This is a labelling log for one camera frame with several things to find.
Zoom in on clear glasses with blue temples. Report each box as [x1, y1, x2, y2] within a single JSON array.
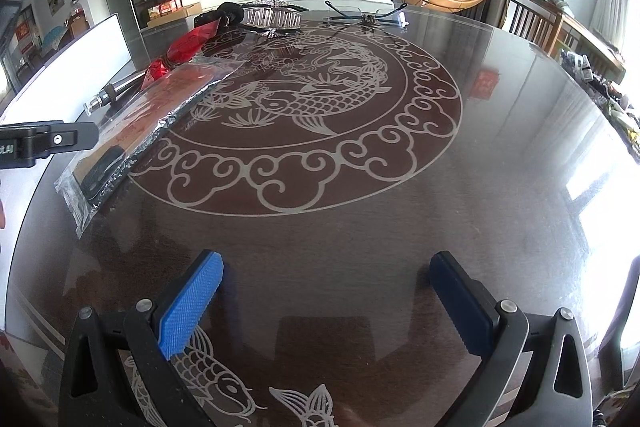
[[324, 0, 409, 29]]

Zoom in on chrome metal bar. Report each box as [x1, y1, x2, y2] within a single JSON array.
[[82, 72, 152, 116]]

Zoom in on red snack packet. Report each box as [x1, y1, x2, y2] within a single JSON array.
[[142, 19, 227, 91]]

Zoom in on pile of small clutter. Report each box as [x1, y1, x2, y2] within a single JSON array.
[[560, 48, 640, 152]]

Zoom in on brown cardboard box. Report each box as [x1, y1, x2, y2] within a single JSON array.
[[146, 2, 204, 28]]

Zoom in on black headband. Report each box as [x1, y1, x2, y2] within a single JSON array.
[[194, 2, 246, 30]]

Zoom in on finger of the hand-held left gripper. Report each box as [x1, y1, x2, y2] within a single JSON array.
[[27, 121, 99, 158]]

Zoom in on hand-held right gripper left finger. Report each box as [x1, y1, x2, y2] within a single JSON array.
[[59, 249, 225, 427]]

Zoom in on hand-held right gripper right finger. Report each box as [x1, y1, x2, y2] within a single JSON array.
[[430, 251, 596, 427]]

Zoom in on clear bag of black parts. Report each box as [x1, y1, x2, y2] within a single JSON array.
[[55, 57, 247, 239]]

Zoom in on wooden chair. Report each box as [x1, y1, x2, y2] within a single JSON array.
[[505, 0, 564, 58]]

